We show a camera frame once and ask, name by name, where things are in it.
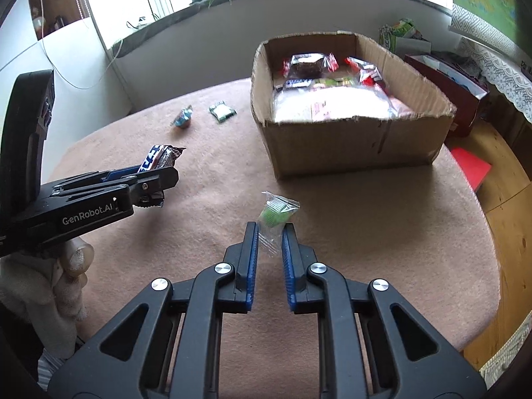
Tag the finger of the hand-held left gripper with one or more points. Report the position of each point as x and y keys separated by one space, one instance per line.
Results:
x=158 y=179
x=120 y=171

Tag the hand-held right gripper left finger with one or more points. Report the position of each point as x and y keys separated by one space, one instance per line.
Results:
x=251 y=257

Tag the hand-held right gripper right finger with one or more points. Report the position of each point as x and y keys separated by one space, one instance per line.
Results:
x=289 y=266

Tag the brown chocolate bar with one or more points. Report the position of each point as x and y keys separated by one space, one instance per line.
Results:
x=293 y=84
x=162 y=156

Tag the clear green candy packet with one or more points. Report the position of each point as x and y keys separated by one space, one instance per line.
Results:
x=274 y=212

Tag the brown cardboard box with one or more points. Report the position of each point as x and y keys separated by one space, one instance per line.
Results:
x=353 y=149

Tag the sliced bread packet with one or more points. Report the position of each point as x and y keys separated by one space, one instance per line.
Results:
x=332 y=104

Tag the green snack packet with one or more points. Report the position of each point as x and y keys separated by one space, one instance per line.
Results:
x=336 y=82

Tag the red-edged chocolate cake packet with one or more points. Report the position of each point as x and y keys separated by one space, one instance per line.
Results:
x=309 y=64

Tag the red silver snack packet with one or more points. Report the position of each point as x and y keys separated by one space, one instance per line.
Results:
x=365 y=70

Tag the person's left forearm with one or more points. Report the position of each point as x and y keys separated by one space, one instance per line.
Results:
x=25 y=299

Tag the person's left hand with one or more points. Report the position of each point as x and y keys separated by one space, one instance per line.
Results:
x=77 y=257

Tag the blue wrapped candy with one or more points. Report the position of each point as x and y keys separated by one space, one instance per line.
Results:
x=183 y=118

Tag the small green white packet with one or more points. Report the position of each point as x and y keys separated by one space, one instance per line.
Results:
x=222 y=111

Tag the wooden cabinet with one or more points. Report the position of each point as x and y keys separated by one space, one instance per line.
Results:
x=58 y=4

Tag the pink snack packet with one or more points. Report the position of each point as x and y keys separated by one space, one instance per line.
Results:
x=403 y=107

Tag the red paper sheet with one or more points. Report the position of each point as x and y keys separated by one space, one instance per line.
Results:
x=471 y=166

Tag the dark red box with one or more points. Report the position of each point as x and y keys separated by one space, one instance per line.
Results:
x=461 y=106

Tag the green printed carton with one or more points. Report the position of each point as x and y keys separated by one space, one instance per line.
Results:
x=399 y=33

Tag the grey cloth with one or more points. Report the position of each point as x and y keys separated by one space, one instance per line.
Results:
x=457 y=61

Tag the white lace tablecloth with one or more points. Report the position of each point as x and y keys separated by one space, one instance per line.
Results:
x=507 y=75

